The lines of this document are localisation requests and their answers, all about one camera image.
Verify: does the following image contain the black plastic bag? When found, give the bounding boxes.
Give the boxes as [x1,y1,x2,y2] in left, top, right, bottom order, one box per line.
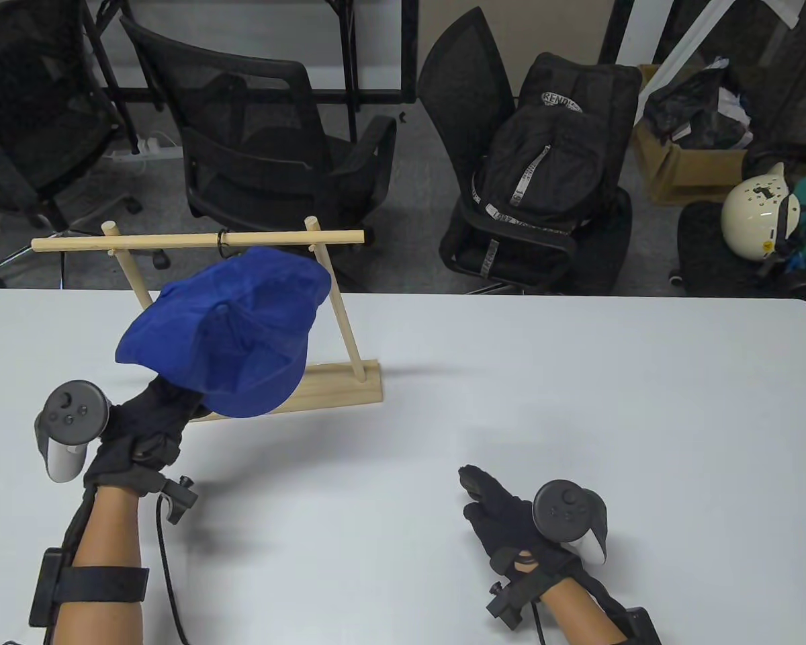
[645,60,756,150]

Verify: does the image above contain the person's right forearm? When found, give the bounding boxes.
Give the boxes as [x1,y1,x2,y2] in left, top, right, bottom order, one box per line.
[541,579,629,645]

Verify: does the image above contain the white helmet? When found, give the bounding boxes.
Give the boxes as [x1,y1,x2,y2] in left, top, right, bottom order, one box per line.
[721,162,801,261]

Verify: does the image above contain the black glove cable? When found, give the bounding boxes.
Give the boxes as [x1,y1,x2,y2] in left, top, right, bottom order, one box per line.
[156,497,190,645]

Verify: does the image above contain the cardboard box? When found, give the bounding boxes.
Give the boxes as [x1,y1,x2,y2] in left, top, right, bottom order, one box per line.
[631,64,753,206]

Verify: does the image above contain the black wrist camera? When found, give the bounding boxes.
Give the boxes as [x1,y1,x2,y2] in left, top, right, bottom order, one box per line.
[138,470,199,525]
[487,571,545,629]

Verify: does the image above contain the person's right hand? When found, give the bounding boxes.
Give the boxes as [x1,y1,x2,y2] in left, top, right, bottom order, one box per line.
[458,464,588,592]

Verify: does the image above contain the white flat strip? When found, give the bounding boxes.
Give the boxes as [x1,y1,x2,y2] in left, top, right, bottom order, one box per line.
[635,0,800,125]

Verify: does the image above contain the black chair seat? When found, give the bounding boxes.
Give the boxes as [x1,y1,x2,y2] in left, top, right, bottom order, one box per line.
[668,202,806,300]

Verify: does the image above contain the person's left forearm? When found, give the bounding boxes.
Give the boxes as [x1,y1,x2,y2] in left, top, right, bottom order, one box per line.
[52,484,150,645]

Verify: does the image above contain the person's left hand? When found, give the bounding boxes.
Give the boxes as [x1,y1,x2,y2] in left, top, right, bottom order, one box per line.
[84,373,199,498]

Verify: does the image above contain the black backpack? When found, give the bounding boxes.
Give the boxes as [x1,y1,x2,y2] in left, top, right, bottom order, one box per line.
[474,52,643,236]

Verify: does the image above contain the black forearm strap unit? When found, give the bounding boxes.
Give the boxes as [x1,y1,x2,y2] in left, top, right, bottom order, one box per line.
[28,548,150,629]
[604,605,662,645]

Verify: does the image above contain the white power strip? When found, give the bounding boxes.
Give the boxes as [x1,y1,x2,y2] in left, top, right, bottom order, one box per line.
[104,134,182,161]

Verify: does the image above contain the grey handheld controller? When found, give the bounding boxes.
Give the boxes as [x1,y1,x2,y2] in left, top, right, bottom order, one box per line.
[35,380,111,483]
[532,479,609,564]

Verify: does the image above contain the blue baseball cap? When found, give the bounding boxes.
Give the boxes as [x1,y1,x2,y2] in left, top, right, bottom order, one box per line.
[116,246,332,419]

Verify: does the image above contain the black metal table frame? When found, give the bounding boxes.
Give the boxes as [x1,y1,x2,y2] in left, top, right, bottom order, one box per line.
[81,0,420,155]

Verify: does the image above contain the wooden hanging rack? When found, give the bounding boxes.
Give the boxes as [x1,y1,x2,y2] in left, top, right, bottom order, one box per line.
[31,216,382,423]

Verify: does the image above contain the black mesh office chair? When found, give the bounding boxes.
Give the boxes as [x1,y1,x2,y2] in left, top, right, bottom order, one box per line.
[416,7,635,296]
[0,0,142,290]
[120,15,398,291]

